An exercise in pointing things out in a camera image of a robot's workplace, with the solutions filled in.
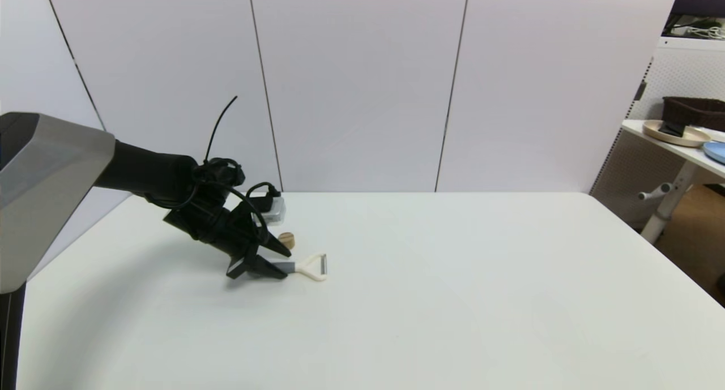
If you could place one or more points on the small wooden cylinder block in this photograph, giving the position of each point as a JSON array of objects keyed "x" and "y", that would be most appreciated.
[{"x": 288, "y": 240}]

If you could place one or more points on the blue plate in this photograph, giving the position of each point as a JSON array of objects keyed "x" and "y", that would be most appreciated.
[{"x": 716, "y": 151}]

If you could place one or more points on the white perforated chair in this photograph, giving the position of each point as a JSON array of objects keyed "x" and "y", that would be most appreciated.
[{"x": 679, "y": 73}]

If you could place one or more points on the dark brown basket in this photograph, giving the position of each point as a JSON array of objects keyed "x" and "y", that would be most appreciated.
[{"x": 699, "y": 111}]

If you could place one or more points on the black clip on pegboard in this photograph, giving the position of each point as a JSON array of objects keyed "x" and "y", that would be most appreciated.
[{"x": 639, "y": 91}]

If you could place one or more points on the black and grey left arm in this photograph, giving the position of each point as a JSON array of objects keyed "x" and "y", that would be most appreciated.
[{"x": 51, "y": 175}]

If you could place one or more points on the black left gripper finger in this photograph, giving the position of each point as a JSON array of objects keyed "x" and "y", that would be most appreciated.
[
  {"x": 257, "y": 267},
  {"x": 276, "y": 247}
]

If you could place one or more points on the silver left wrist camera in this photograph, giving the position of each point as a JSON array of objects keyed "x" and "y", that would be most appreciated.
[{"x": 274, "y": 211}]

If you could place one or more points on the beige round plate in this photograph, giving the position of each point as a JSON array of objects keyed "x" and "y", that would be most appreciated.
[{"x": 695, "y": 137}]

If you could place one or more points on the white side table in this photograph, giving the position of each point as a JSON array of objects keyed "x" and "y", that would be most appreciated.
[{"x": 674, "y": 178}]

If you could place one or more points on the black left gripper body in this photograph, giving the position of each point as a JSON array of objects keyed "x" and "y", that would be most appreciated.
[{"x": 221, "y": 231}]

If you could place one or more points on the small black object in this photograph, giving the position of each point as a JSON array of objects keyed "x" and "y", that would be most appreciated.
[{"x": 672, "y": 129}]

